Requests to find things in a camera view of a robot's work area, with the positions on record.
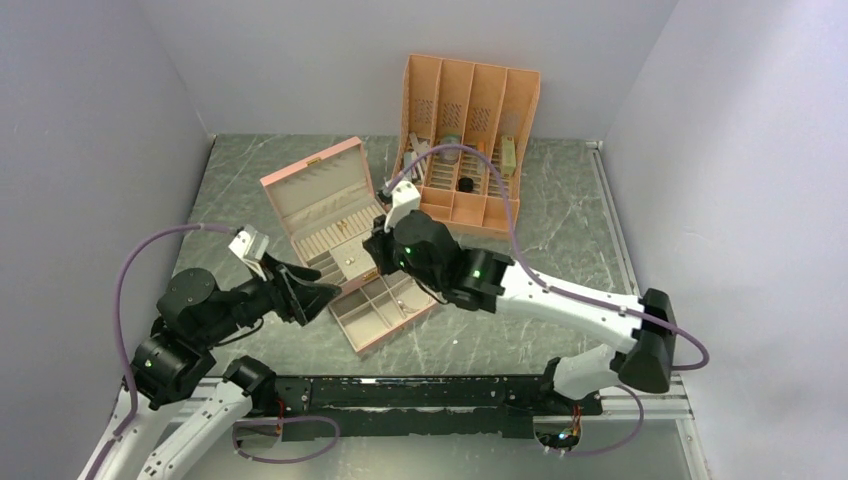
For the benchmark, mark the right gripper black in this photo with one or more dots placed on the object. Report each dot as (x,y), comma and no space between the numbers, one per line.
(377,245)

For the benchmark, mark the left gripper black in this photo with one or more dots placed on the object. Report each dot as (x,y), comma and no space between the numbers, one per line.
(301,301)

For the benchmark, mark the pink jewelry box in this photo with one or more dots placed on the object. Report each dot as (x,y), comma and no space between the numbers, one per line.
(326,205)

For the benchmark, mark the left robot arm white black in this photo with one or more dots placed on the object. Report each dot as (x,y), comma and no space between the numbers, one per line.
(195,317)

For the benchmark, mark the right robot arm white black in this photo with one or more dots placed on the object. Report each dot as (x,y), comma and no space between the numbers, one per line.
(632,351)

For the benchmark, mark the black round cap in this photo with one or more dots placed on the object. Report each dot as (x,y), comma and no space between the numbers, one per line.
(465,184)

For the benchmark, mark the grey stapler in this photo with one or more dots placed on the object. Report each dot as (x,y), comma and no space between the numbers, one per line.
(415,146)

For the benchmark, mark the clear tape roll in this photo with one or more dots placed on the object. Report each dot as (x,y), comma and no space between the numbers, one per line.
(449,155)

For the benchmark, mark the orange capped tube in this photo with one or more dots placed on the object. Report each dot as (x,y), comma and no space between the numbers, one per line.
(481,165)

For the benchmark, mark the green rectangular box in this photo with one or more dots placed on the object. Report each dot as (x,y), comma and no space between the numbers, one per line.
(508,161)

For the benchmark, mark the orange desk file organizer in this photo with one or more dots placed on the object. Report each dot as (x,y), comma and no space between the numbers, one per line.
(475,101)

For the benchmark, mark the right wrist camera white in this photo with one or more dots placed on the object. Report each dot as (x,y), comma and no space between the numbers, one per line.
(401,199)

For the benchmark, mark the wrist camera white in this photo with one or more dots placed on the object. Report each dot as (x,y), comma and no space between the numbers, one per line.
(401,199)
(249,245)

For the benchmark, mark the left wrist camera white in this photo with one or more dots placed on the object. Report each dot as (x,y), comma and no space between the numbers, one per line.
(249,245)

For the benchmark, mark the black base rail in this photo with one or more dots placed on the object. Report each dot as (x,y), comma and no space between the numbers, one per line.
(506,404)

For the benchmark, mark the aluminium frame rail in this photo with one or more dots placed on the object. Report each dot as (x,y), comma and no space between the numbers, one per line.
(672,405)

